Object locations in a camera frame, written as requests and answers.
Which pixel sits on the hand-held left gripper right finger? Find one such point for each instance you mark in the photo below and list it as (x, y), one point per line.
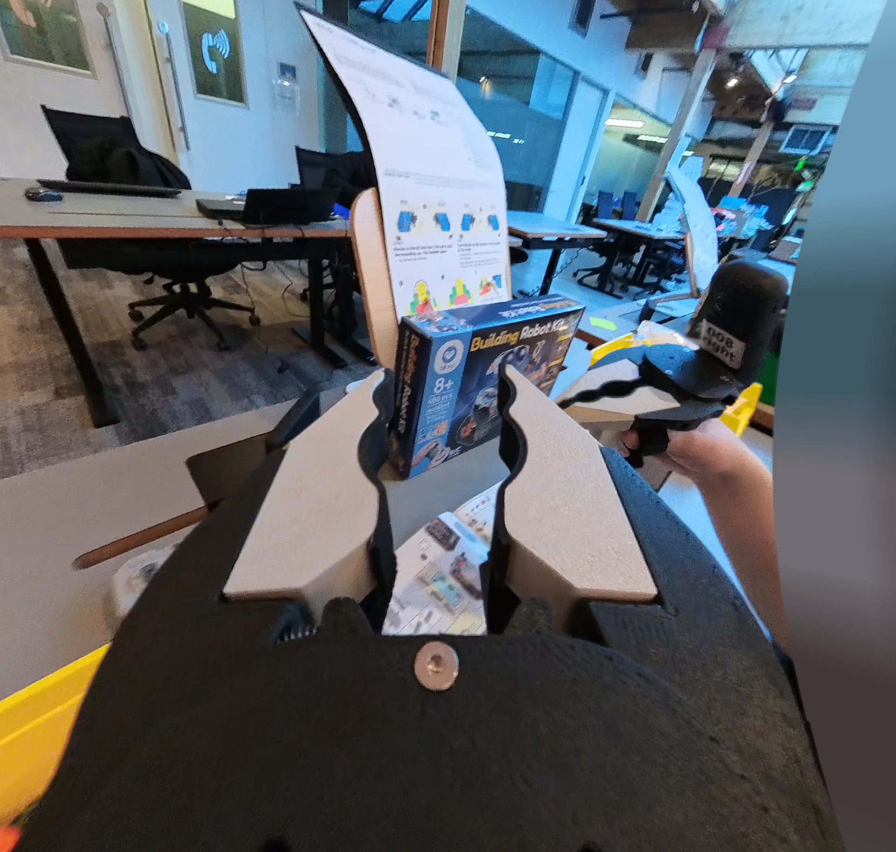
(581, 516)

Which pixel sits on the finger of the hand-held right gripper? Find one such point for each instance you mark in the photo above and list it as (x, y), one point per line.
(616, 409)
(605, 378)

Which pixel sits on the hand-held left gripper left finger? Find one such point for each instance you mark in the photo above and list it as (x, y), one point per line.
(308, 516)

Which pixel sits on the yellow plastic bin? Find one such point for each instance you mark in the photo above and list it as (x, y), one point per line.
(42, 726)

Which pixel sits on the person's right forearm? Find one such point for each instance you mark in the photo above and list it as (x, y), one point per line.
(749, 530)

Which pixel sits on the distant office desk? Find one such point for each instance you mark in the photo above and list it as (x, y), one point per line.
(553, 225)

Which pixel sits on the grey desk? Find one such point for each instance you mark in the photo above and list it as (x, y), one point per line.
(70, 502)

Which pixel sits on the wood-topped office desk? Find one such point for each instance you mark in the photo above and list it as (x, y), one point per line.
(105, 218)

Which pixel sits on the person's right hand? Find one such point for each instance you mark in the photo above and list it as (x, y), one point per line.
(707, 449)

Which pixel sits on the green sticky note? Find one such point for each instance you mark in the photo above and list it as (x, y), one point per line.
(605, 323)

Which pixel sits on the blue robot kit box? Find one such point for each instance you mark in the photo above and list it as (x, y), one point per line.
(553, 327)

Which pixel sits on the instruction booklet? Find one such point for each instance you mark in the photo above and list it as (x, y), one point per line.
(434, 572)

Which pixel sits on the grey remote controller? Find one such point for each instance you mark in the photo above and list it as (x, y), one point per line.
(136, 579)

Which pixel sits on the curved plywood stand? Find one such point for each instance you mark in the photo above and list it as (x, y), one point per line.
(371, 271)

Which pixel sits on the white printed paper sheet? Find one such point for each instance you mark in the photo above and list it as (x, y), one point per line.
(420, 166)

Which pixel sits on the black laptop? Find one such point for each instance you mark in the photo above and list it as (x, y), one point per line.
(287, 206)

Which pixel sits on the black keyboard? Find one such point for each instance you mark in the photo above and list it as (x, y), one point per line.
(105, 188)

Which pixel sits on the black computer mouse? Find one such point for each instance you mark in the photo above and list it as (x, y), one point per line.
(43, 196)

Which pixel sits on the black office chair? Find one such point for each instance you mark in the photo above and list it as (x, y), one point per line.
(84, 138)

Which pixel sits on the white door with window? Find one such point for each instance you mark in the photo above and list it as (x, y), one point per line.
(42, 26)
(210, 40)

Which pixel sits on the wooden post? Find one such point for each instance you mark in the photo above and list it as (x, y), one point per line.
(448, 11)
(679, 131)

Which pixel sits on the small wall sign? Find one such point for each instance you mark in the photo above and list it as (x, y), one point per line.
(288, 85)

